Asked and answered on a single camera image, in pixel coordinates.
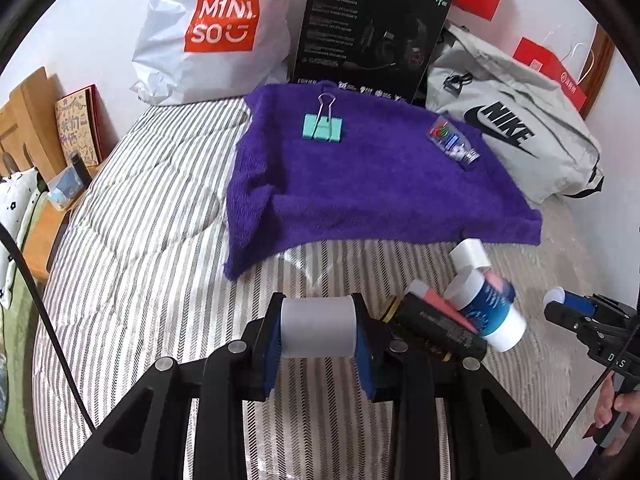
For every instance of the wooden nightstand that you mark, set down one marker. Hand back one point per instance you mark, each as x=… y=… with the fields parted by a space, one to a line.
x=45 y=230

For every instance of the white power adapter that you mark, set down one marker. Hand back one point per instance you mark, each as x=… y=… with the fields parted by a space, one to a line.
x=470 y=254

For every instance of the purple towel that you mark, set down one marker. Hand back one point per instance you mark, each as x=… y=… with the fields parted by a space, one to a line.
x=360 y=185

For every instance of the brown illustrated book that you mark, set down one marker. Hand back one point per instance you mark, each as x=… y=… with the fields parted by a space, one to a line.
x=77 y=125

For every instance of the black headset box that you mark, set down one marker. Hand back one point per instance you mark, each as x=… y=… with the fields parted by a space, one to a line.
x=365 y=35

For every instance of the wooden headboard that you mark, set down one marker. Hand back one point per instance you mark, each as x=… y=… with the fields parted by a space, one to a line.
x=30 y=120

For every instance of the wooden door frame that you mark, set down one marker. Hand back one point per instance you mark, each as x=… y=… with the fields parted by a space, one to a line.
x=600 y=70

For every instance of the green cloth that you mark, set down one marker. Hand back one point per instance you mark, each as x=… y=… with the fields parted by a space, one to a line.
x=15 y=385

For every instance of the small red paper bag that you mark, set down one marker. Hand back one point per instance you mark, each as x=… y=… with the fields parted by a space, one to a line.
x=545 y=75

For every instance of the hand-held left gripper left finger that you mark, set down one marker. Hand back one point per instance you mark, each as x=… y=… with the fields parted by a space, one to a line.
x=272 y=355

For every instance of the person's right hand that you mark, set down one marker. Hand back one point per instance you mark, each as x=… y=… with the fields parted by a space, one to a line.
x=622 y=410

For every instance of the white tape roll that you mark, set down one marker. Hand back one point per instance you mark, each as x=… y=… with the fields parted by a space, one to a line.
x=317 y=327

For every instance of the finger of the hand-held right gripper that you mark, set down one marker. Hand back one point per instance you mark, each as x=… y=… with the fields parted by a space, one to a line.
x=575 y=304

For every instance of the grey backpack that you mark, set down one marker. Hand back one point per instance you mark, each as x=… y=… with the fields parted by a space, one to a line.
x=530 y=125

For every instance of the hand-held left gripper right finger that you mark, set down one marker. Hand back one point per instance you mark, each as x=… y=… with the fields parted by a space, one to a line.
x=365 y=362

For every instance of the white pillow black spots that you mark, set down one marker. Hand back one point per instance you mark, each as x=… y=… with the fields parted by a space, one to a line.
x=15 y=230

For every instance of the teal binder clip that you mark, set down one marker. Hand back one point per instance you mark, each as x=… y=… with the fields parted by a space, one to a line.
x=322 y=127

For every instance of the white shopping bag orange logo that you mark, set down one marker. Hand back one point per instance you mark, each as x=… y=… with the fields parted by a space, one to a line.
x=215 y=35

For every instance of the clear plastic candy bottle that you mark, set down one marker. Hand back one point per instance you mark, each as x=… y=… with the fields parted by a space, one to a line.
x=452 y=142

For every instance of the blue and white bottle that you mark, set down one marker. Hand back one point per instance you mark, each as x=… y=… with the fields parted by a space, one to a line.
x=492 y=312

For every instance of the pink and grey pen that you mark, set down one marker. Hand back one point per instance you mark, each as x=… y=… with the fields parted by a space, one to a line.
x=445 y=310

